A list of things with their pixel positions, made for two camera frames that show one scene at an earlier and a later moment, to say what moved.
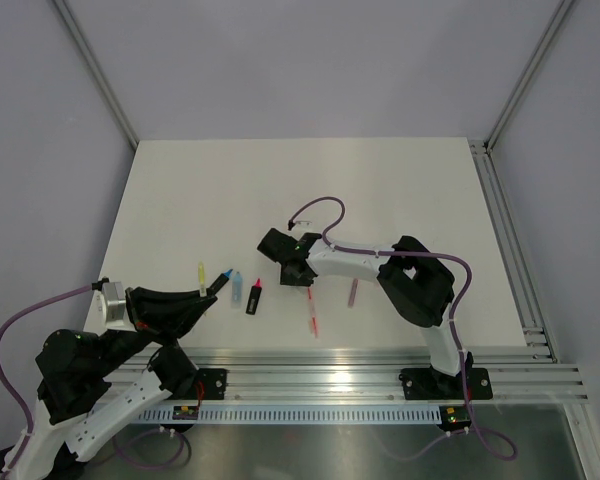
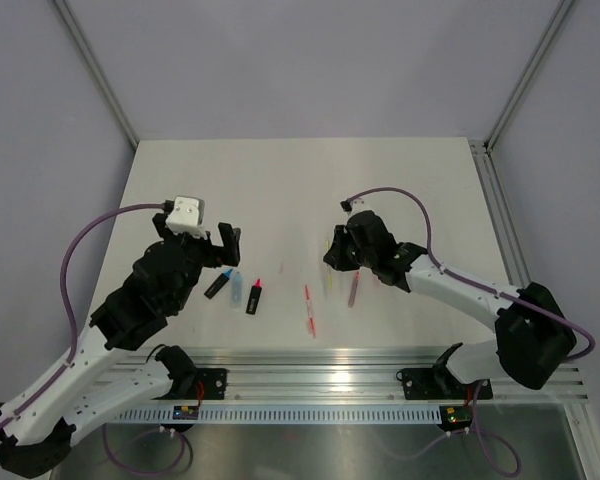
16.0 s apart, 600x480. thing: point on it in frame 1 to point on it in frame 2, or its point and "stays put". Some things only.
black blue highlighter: x=219 y=283 stays put
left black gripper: x=168 y=315 to x=229 y=237
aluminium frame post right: x=530 y=73 stays put
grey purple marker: x=353 y=293 stays put
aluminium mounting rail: x=349 y=374 stays put
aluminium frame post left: x=89 y=57 stays put
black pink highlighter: x=253 y=300 stays put
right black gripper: x=287 y=278 to x=335 y=257
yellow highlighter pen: x=202 y=279 to x=329 y=272
